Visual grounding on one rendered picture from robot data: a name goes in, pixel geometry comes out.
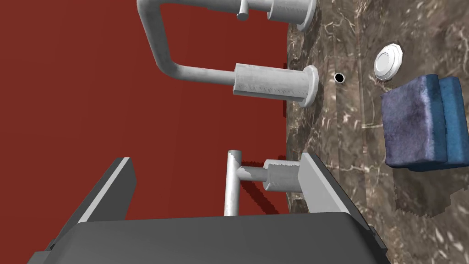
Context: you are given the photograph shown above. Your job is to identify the grey faucet handle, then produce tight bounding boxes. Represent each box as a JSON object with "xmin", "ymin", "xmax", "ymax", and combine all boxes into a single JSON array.
[{"xmin": 224, "ymin": 149, "xmax": 305, "ymax": 217}]

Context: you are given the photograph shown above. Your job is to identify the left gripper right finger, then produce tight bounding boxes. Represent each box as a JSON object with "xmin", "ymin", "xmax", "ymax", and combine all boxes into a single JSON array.
[{"xmin": 297, "ymin": 152, "xmax": 371, "ymax": 230}]

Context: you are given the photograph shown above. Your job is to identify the grey curved faucet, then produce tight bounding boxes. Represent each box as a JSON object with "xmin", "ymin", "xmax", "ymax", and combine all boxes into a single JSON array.
[{"xmin": 136, "ymin": 0, "xmax": 320, "ymax": 109}]

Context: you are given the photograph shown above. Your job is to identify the blue sponge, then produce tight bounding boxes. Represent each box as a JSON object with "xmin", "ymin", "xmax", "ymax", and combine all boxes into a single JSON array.
[{"xmin": 381, "ymin": 74, "xmax": 469, "ymax": 173}]

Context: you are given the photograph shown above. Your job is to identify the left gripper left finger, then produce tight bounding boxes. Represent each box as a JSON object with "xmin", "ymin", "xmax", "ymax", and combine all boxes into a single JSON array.
[{"xmin": 45, "ymin": 156, "xmax": 138, "ymax": 252}]

